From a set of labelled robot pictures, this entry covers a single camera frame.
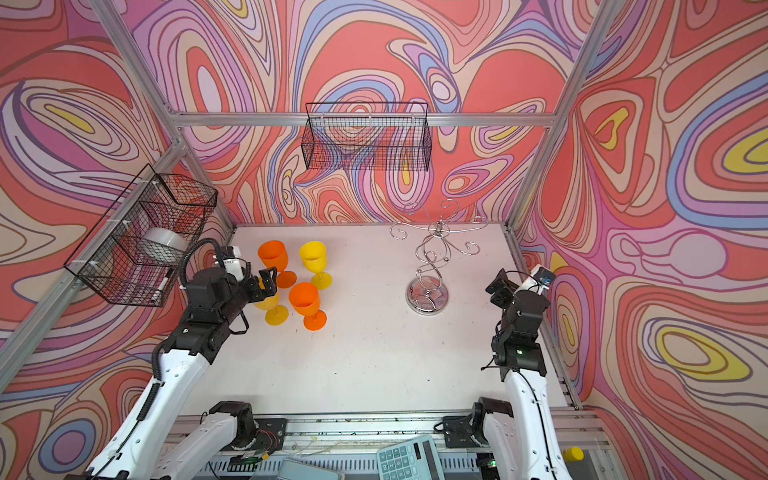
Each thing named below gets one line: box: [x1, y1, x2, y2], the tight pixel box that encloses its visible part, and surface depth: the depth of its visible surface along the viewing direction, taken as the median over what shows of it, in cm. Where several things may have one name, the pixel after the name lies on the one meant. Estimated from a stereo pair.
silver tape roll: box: [142, 227, 189, 264], surface depth 74 cm
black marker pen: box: [150, 268, 172, 302], surface depth 74 cm
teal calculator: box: [376, 435, 445, 480], surface depth 70 cm
